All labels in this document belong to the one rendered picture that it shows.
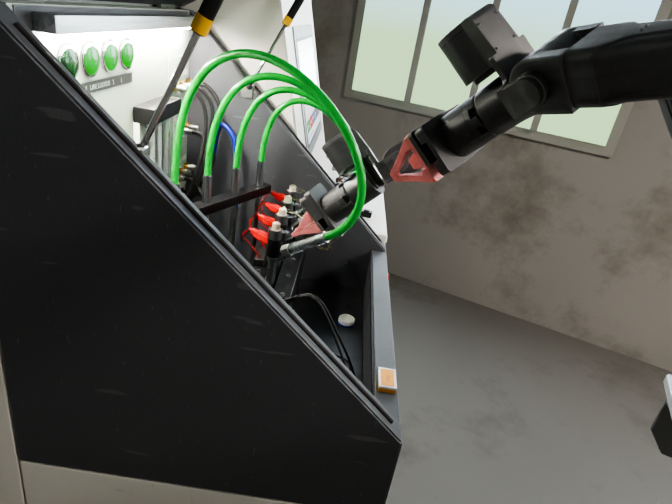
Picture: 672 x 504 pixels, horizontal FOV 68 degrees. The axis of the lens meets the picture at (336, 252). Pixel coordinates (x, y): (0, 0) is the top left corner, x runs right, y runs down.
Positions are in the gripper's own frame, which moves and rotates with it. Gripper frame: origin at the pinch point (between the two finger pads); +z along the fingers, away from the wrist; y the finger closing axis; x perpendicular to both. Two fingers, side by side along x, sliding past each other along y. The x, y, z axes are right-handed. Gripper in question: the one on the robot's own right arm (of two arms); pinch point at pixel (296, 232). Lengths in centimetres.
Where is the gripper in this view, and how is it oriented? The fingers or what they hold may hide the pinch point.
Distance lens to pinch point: 97.7
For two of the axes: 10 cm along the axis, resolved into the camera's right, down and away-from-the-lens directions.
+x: -3.1, 3.8, -8.7
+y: -5.9, -8.0, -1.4
